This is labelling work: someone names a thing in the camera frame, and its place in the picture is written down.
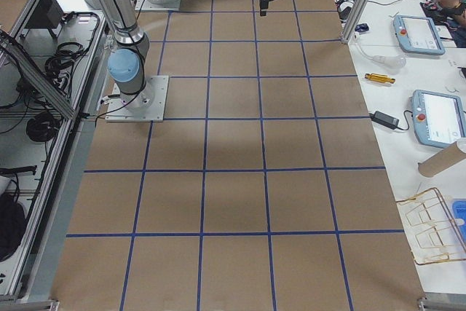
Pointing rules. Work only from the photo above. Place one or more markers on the small blue device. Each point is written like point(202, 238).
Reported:
point(362, 28)

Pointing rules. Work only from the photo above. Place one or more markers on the brass yellow tool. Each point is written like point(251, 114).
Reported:
point(380, 78)

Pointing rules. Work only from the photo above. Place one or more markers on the far blue teach pendant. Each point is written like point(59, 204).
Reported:
point(417, 35)

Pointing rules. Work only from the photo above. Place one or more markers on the blue teach pendant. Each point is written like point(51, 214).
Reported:
point(439, 119)
point(417, 35)

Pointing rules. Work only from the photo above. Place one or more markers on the black power adapter brick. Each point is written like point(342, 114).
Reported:
point(384, 120)

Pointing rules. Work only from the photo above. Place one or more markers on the near blue teach pendant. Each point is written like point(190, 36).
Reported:
point(439, 119)

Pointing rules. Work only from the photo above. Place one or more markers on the cardboard tube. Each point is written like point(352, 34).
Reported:
point(444, 159)

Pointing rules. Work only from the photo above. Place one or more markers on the blue plastic tray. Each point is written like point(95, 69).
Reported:
point(459, 213)

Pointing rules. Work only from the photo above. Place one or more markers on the aluminium frame post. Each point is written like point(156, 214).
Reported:
point(358, 1)

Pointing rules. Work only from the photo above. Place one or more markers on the gold wire rack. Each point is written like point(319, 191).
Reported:
point(433, 231)

